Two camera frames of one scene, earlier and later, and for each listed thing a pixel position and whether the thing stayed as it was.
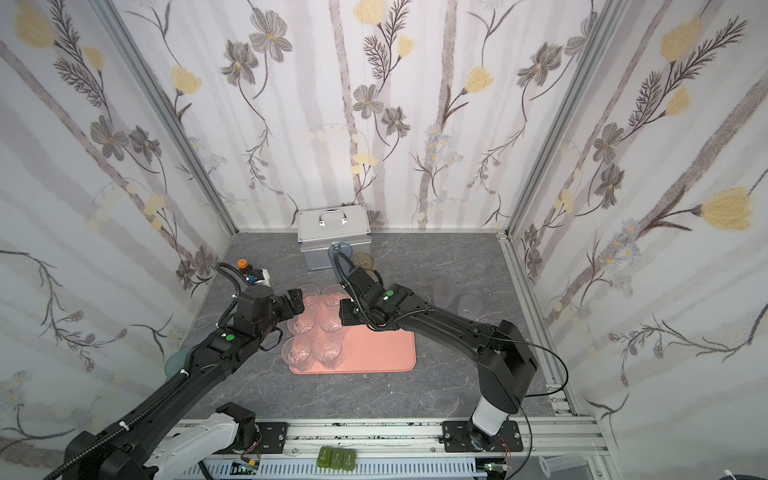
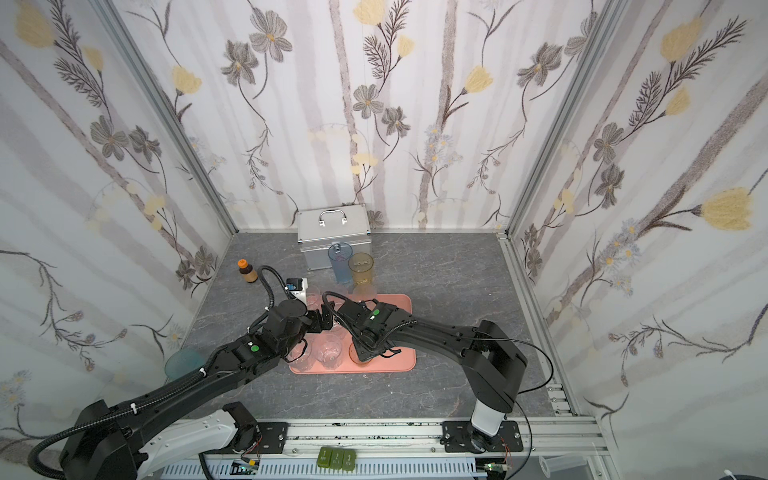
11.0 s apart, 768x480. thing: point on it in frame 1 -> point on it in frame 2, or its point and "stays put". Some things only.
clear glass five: (298, 352) stays put
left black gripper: (287, 305) -> (324, 320)
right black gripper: (349, 311) -> (358, 324)
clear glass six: (328, 351) stays put
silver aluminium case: (319, 229) stays put
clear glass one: (311, 296) stays put
